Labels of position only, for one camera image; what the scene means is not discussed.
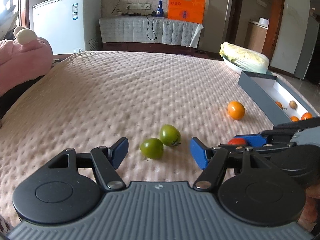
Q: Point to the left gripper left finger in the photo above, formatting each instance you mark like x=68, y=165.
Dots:
x=106, y=160

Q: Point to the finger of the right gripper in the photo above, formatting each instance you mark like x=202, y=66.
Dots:
x=256, y=140

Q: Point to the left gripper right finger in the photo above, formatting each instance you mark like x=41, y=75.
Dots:
x=212, y=163

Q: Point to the right hand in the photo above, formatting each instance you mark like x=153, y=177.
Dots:
x=309, y=214

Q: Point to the small red orange tomato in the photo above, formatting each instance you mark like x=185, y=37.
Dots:
x=237, y=141

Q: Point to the small orange mandarin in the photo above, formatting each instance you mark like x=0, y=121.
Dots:
x=236, y=110

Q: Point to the large orange mandarin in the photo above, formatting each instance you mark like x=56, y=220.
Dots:
x=294, y=118

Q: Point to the orange mandarin near tomatoes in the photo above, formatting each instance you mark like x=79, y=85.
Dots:
x=279, y=104

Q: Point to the green tomato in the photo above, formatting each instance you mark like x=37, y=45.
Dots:
x=169, y=135
x=152, y=148

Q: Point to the brown kiwi fruit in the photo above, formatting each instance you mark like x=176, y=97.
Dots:
x=293, y=104

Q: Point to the grey white cardboard box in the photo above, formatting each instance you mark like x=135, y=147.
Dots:
x=266, y=89

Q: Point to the pink quilted bed cover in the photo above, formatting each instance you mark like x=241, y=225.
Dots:
x=92, y=99

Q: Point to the napa cabbage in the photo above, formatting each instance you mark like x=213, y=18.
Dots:
x=251, y=60

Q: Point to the brown cylindrical bin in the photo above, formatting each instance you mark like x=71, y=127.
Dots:
x=255, y=36

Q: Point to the white paper roll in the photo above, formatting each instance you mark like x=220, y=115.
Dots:
x=264, y=22

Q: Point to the pink plush toy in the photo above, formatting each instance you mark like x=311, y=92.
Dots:
x=25, y=58

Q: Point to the cloth covered side table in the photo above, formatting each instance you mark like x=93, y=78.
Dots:
x=149, y=34

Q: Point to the white chest freezer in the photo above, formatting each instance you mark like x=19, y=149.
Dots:
x=70, y=26

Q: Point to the orange cardboard box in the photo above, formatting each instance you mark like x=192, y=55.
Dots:
x=186, y=10

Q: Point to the blue glass bottle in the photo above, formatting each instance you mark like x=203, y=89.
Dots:
x=159, y=11

